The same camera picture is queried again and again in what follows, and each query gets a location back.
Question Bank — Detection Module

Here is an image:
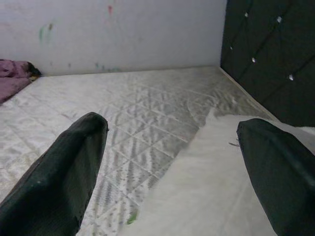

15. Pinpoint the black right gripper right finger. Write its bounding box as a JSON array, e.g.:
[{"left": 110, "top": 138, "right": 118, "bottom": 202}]
[{"left": 236, "top": 118, "right": 315, "bottom": 236}]

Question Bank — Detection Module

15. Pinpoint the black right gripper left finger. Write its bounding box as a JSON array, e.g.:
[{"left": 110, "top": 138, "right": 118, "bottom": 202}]
[{"left": 0, "top": 112, "right": 110, "bottom": 236}]

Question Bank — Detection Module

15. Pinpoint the purple cartoon print blanket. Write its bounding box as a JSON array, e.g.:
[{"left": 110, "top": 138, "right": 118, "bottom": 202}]
[{"left": 0, "top": 59, "right": 42, "bottom": 105}]

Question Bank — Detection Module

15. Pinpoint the white pillow with lettering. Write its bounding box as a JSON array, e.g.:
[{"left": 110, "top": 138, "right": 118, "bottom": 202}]
[{"left": 127, "top": 107, "right": 315, "bottom": 236}]

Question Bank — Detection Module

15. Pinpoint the white quilted patterned mattress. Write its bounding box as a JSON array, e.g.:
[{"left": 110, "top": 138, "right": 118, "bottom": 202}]
[{"left": 0, "top": 65, "right": 279, "bottom": 236}]

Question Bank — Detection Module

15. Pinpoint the dark tufted studded headboard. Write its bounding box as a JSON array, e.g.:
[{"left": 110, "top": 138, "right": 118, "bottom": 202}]
[{"left": 220, "top": 0, "right": 315, "bottom": 127}]

